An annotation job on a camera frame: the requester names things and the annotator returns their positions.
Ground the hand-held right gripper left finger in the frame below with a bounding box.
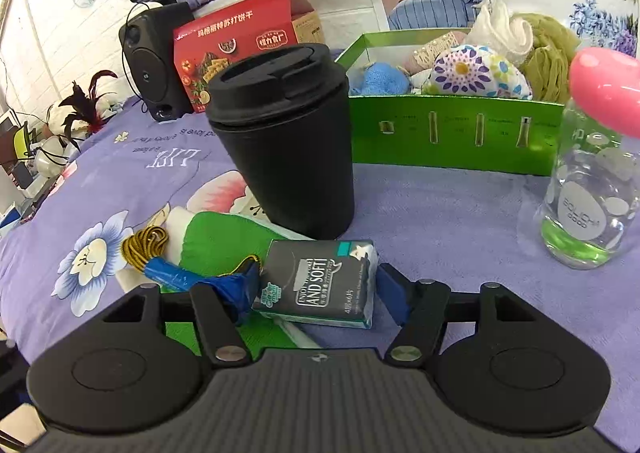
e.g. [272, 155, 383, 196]
[102, 267, 262, 368]

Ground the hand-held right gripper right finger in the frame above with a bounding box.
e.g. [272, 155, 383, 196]
[376, 264, 540, 367]

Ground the grey tissue pack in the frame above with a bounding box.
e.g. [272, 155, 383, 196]
[251, 239, 379, 330]

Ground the green cardboard box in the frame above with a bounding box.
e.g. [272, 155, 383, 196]
[334, 29, 576, 177]

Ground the blue fluffy cloth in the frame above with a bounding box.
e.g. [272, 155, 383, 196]
[357, 62, 413, 96]

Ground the floral oven mitt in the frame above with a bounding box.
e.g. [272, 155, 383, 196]
[431, 45, 533, 100]

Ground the pink fabric bow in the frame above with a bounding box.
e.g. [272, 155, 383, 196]
[400, 33, 468, 77]

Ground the green mesh bath loofah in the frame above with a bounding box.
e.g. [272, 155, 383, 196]
[520, 12, 581, 102]

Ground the white towel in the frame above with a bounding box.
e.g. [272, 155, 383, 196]
[470, 0, 535, 66]

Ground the green cloth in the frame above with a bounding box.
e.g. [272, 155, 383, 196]
[164, 212, 321, 350]

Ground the purple floral blanket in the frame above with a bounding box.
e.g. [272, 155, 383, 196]
[0, 95, 640, 444]

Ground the black lidded cup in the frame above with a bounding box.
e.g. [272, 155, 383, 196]
[206, 44, 357, 241]

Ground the glass bottle with pink lid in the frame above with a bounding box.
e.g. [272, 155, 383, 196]
[540, 47, 640, 270]

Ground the dark red feather decoration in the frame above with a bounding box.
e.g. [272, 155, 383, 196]
[59, 70, 118, 150]

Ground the red cracker box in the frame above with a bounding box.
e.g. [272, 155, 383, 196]
[173, 0, 299, 114]

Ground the black speaker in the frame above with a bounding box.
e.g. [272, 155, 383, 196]
[118, 0, 196, 122]

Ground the yellow black cord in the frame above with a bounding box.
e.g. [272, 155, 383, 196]
[120, 227, 173, 275]

